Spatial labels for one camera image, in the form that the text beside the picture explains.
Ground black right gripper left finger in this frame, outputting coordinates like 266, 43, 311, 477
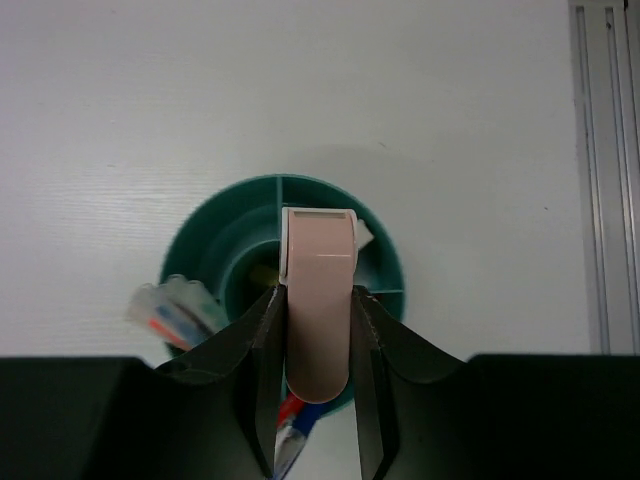
157, 286, 287, 479

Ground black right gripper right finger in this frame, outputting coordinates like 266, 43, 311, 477
350, 286, 470, 479

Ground red gel pen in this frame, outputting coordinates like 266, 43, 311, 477
277, 392, 305, 430

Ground orange yellow highlighter pack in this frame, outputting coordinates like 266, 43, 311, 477
125, 274, 229, 351

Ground teal round desk organizer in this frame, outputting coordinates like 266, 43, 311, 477
158, 173, 409, 421

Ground pink eraser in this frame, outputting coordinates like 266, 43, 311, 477
279, 207, 358, 404

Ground small tan eraser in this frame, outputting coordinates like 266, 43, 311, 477
249, 265, 279, 287

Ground blue ballpoint pen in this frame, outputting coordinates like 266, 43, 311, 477
292, 403, 327, 437

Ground aluminium frame rail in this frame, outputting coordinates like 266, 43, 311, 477
569, 1, 639, 355

